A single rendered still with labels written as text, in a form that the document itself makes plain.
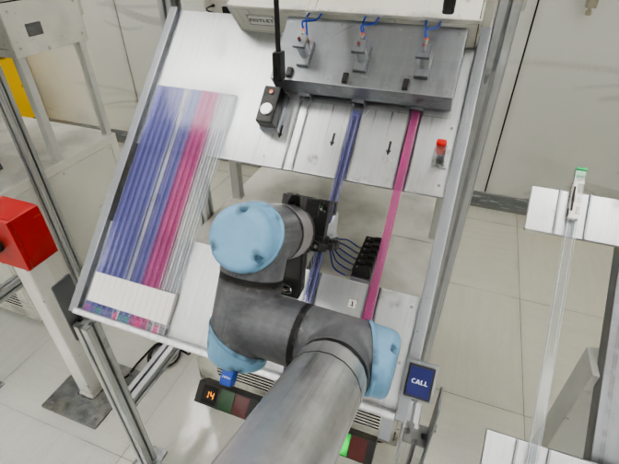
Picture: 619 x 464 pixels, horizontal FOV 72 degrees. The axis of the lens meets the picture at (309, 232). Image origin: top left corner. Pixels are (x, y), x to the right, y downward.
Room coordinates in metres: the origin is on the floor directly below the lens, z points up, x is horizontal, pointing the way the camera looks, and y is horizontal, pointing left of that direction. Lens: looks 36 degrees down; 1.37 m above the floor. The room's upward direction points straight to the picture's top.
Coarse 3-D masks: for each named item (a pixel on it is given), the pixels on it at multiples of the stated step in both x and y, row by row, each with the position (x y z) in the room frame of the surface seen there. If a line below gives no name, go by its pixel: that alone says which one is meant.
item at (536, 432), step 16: (576, 176) 0.57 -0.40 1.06; (576, 224) 0.51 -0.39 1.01; (560, 256) 0.48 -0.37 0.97; (560, 272) 0.46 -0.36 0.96; (560, 288) 0.45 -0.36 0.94; (560, 304) 0.43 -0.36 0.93; (560, 320) 0.41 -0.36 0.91; (544, 352) 0.38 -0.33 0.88; (544, 368) 0.37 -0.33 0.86; (544, 384) 0.35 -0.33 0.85; (544, 400) 0.34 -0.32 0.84; (544, 416) 0.32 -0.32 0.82; (528, 448) 0.29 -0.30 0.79
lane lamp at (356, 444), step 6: (354, 438) 0.37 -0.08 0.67; (360, 438) 0.37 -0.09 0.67; (354, 444) 0.37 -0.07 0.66; (360, 444) 0.36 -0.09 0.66; (366, 444) 0.36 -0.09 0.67; (348, 450) 0.36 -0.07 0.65; (354, 450) 0.36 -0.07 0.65; (360, 450) 0.36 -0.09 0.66; (366, 450) 0.36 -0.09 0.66; (348, 456) 0.35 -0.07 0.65; (354, 456) 0.35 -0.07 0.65; (360, 456) 0.35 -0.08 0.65
